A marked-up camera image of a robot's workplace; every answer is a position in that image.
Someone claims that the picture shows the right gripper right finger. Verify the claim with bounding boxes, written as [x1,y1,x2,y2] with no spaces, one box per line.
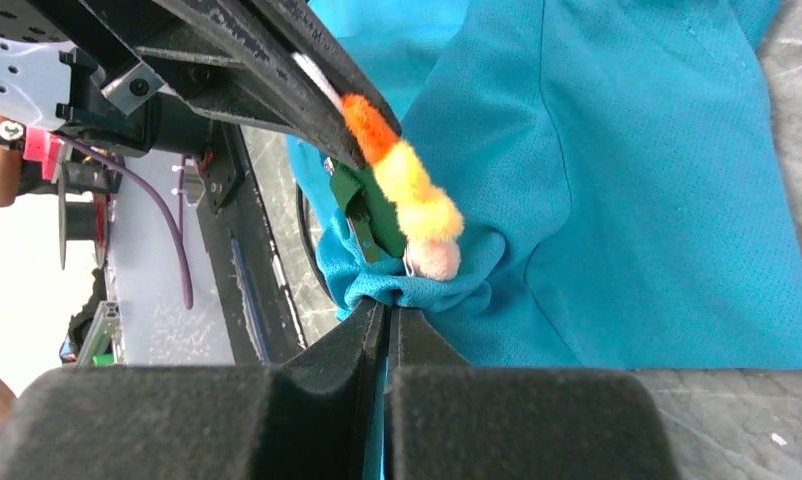
[384,308,680,479]

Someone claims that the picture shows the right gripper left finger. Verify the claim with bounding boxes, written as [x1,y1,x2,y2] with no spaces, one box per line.
[0,301,385,479]

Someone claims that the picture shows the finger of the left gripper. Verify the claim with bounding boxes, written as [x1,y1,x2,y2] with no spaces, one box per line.
[248,0,402,134]
[158,1,366,170]

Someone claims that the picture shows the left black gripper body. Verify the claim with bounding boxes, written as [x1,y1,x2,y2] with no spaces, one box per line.
[0,1,305,153]

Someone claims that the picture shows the colourful flower plush patch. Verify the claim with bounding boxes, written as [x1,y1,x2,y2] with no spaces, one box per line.
[291,51,466,283]

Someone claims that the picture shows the teal t-shirt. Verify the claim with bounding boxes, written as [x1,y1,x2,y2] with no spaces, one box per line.
[288,1,802,479]

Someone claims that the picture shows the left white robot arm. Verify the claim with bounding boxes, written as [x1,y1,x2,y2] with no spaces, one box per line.
[0,1,399,170]

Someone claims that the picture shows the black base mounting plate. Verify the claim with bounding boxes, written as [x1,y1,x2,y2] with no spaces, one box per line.
[198,122,307,364]

